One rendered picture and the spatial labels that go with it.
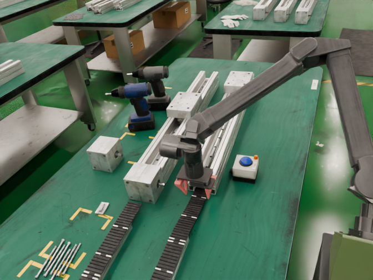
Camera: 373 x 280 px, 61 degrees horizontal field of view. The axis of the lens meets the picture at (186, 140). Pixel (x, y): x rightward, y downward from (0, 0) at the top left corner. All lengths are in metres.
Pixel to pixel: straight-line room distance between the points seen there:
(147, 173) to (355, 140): 0.63
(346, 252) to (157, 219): 0.55
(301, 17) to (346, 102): 1.90
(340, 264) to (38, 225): 0.91
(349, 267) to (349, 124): 0.34
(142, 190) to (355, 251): 0.64
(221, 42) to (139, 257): 2.20
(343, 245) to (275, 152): 0.57
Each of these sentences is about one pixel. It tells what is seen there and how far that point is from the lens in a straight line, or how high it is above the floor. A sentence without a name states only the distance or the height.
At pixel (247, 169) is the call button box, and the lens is 1.12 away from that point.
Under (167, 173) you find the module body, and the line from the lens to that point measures 1.17.
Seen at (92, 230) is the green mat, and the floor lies 0.78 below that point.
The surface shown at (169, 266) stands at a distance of 0.92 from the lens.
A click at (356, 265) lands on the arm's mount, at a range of 0.88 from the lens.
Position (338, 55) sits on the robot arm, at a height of 1.23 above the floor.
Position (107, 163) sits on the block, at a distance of 1.26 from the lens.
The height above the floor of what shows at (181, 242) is 0.81.
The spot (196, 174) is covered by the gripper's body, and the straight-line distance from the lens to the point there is 0.97.
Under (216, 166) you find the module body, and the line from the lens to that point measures 1.09.
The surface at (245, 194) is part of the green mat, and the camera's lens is 1.12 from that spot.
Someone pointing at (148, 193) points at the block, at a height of 0.83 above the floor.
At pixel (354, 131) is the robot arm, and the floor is 1.09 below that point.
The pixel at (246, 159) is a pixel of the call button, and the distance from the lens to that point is 1.14.
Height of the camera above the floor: 1.58
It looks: 35 degrees down
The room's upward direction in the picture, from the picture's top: 7 degrees counter-clockwise
